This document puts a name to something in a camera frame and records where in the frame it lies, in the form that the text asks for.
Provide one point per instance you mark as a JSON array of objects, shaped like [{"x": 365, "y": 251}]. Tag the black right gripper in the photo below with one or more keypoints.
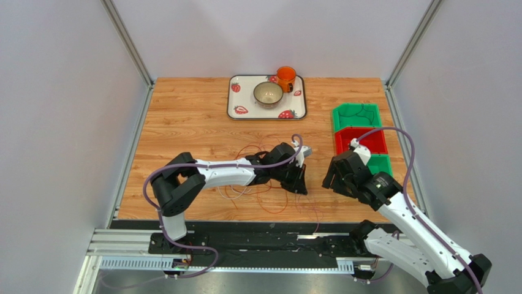
[{"x": 340, "y": 174}]

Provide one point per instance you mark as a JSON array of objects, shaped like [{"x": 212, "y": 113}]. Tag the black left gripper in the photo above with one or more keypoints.
[{"x": 298, "y": 185}]

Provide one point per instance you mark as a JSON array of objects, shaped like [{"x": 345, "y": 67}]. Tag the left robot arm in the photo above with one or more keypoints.
[{"x": 176, "y": 185}]

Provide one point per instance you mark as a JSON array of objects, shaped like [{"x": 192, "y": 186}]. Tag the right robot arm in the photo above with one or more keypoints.
[{"x": 434, "y": 259}]

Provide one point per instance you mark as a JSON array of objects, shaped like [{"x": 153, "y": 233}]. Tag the near green bin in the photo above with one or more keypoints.
[{"x": 380, "y": 163}]

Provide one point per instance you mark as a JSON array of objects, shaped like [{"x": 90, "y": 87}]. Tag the green bin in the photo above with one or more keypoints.
[
  {"x": 380, "y": 163},
  {"x": 356, "y": 115}
]

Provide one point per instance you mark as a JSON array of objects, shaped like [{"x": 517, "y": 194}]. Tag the red bin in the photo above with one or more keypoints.
[{"x": 374, "y": 142}]

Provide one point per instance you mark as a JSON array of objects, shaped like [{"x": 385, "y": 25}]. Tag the far green bin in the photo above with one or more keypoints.
[{"x": 356, "y": 115}]

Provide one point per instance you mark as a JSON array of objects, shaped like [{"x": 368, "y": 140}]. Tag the grey ceramic bowl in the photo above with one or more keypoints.
[{"x": 268, "y": 95}]

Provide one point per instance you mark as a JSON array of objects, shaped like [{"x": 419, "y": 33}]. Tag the orange mug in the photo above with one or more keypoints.
[{"x": 285, "y": 78}]

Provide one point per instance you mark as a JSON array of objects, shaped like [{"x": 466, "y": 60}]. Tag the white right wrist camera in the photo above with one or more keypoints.
[{"x": 363, "y": 152}]

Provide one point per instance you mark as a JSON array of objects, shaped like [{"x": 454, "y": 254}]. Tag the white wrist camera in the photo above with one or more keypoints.
[
  {"x": 301, "y": 151},
  {"x": 363, "y": 152}
]

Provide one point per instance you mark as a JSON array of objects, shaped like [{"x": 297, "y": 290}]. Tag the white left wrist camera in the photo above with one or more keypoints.
[{"x": 301, "y": 151}]

